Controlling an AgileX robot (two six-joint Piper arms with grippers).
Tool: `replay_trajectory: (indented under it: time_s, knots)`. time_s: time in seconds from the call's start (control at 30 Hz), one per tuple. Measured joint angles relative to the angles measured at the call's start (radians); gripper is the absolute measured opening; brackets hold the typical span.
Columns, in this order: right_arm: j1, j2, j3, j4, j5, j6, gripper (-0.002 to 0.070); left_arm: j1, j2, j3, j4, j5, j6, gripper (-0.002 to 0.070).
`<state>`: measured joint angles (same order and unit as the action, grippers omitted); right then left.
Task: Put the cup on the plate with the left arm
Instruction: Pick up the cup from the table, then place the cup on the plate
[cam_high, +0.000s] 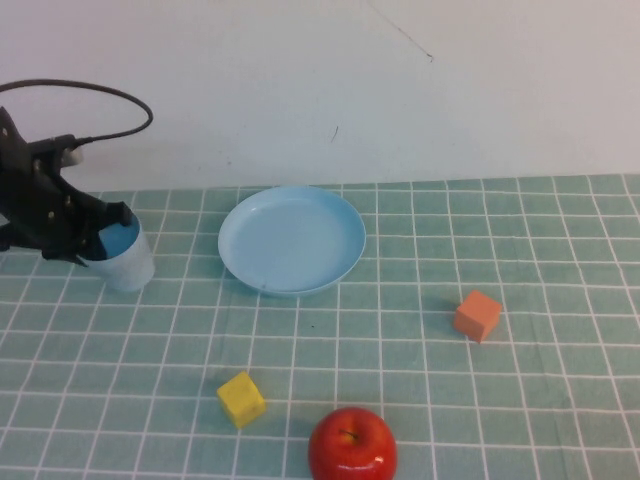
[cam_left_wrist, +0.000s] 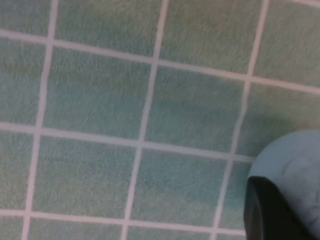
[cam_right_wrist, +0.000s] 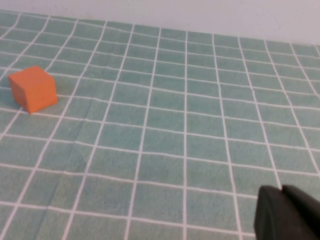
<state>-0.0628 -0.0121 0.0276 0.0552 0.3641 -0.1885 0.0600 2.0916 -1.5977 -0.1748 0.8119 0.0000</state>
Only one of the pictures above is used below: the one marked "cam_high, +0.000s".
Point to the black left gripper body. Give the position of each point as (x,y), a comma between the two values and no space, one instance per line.
(45,210)

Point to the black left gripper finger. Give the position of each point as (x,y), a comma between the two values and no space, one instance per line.
(80,259)
(117,214)

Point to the light blue plastic cup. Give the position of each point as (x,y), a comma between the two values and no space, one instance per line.
(130,272)

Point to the light blue plastic plate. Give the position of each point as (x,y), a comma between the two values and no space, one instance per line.
(292,240)

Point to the yellow cube block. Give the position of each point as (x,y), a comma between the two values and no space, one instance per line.
(242,400)

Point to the red apple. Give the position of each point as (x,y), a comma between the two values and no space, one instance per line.
(350,455)

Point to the orange cube block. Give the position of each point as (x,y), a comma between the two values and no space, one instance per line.
(475,315)

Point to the green checked tablecloth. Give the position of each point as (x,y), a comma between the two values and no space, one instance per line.
(450,410)

